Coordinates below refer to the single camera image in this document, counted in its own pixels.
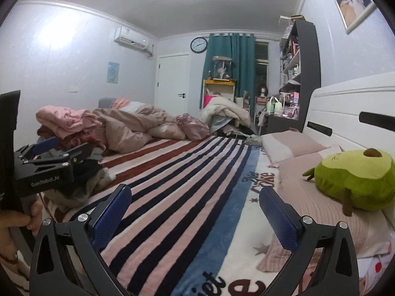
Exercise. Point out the striped fleece blanket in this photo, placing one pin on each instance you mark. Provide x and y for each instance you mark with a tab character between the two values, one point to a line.
191	197

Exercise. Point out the green avocado plush toy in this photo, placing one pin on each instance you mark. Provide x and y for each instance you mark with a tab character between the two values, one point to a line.
358	178

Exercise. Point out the pink patterned baby garment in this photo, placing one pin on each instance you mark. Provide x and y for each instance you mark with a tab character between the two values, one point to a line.
68	118

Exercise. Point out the maroon garment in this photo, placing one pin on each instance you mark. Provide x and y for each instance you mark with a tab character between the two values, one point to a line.
77	141

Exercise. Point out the glass dome ornament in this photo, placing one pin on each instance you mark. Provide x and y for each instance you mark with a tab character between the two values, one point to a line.
222	67

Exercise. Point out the white door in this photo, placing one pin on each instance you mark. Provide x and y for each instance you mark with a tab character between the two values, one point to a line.
171	83

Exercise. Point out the round wall clock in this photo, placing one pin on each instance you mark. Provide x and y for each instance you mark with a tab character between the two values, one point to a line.
198	44

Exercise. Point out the dark clothes pile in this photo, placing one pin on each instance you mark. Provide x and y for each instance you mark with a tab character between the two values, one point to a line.
89	172

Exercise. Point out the large taupe ribbed pillow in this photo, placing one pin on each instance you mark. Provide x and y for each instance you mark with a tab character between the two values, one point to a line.
317	203

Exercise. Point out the small pale pink pillow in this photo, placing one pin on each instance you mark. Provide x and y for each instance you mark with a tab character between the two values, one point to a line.
290	145

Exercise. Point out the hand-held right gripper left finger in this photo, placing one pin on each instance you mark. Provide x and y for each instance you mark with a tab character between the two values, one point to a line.
111	214

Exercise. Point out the beige fuzzy garment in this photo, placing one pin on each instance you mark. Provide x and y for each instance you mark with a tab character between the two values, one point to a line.
106	175

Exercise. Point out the dark shelf unit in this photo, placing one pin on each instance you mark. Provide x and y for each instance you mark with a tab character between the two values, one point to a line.
308	67

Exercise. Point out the person's left hand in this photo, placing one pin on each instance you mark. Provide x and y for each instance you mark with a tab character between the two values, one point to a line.
12	222

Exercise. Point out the small wall poster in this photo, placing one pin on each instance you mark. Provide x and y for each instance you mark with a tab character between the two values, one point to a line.
113	72

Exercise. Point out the beige ribbed duvet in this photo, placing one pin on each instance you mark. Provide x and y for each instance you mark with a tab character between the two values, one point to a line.
135	129

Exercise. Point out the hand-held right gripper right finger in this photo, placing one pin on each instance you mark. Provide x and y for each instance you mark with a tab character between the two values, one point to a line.
277	220

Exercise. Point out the white bed headboard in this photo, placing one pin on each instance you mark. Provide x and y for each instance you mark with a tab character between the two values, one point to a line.
339	104

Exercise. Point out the window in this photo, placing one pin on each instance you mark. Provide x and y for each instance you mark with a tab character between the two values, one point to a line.
261	67

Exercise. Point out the framed wall picture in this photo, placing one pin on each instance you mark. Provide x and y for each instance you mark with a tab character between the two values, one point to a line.
355	3

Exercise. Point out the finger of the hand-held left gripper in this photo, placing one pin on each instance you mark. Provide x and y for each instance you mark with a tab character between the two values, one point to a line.
85	154
46	145

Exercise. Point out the yellow shelf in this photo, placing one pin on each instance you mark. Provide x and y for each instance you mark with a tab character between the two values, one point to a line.
219	82

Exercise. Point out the teal curtain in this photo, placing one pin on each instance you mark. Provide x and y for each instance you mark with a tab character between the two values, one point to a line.
237	64

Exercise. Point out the white air conditioner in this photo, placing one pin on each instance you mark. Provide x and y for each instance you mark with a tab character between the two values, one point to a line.
132	38

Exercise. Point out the cream blanket pile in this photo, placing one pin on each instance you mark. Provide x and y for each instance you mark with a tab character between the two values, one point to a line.
225	114

